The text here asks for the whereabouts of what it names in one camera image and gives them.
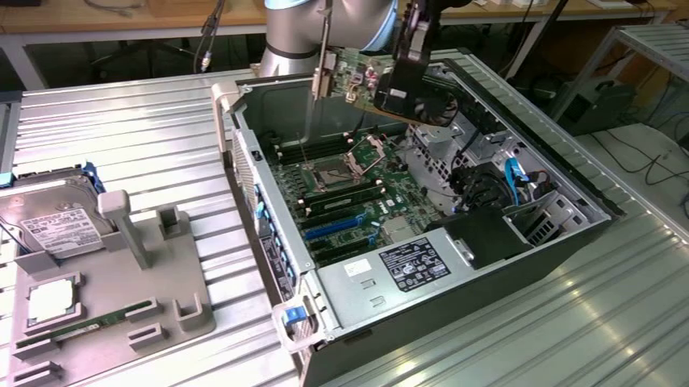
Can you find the hard disk with white label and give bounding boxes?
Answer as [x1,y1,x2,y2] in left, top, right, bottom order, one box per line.
[0,177,107,260]

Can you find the silver disk bay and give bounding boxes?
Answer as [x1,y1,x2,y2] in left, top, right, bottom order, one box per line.
[504,191,597,247]

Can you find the loose green RAM stick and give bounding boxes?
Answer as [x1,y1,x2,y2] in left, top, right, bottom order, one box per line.
[15,304,155,348]

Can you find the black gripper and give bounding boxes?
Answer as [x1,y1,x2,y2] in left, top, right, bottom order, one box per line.
[393,0,448,64]

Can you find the graphics card with black fan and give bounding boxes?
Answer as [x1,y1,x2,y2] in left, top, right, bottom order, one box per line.
[310,0,465,129]

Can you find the open black PC case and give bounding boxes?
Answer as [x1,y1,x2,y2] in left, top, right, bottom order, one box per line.
[211,57,629,387]

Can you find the black chair base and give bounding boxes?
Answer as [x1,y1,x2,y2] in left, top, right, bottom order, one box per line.
[89,39,209,80]

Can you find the grey parts rack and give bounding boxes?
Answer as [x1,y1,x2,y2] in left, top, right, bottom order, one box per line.
[8,189,218,387]

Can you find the silver drive cage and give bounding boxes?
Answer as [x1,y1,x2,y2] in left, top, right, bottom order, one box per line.
[406,120,470,194]

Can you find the metal slat shelf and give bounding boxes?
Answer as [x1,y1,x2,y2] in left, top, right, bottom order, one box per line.
[548,22,689,126]

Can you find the black disk wire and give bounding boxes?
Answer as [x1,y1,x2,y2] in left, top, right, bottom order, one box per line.
[0,215,26,253]

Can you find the silver chipset heatsink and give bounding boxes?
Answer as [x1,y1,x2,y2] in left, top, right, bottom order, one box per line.
[385,219,420,239]

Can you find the silver CPU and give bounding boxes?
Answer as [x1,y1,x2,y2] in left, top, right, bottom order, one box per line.
[27,280,77,323]

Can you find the black plastic air shroud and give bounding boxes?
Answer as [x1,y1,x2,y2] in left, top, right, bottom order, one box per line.
[425,207,532,270]

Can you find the blue expansion slot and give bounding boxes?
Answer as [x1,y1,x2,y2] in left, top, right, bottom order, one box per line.
[304,217,361,243]

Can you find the black box on floor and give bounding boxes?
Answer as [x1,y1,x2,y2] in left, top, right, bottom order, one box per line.
[559,80,640,136]

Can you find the CPU socket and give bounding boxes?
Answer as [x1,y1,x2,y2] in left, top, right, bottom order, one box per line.
[309,159,360,190]

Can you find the blue SATA wire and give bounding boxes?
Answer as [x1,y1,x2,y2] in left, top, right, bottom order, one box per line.
[504,156,528,209]

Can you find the green motherboard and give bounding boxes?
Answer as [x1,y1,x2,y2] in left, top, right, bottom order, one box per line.
[269,132,448,269]

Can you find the blue disk carrier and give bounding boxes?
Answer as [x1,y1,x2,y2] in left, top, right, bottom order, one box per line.
[0,160,103,194]

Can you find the wooden desk with white frame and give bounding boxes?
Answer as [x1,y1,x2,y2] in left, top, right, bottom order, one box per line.
[0,0,679,93]

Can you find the installed green RAM stick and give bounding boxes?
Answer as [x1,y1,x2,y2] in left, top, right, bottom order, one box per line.
[305,187,380,214]

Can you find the black cable on white table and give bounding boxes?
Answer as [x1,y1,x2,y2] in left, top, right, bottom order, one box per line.
[589,128,689,187]

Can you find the grey metal frame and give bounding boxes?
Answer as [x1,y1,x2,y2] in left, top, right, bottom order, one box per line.
[0,90,24,166]

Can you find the grey power supply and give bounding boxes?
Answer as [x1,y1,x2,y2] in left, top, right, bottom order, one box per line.
[316,231,478,343]

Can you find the metal socket cover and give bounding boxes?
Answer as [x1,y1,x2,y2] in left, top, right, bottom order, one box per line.
[344,135,386,170]

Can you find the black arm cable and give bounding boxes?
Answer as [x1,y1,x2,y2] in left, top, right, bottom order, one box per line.
[194,0,227,74]

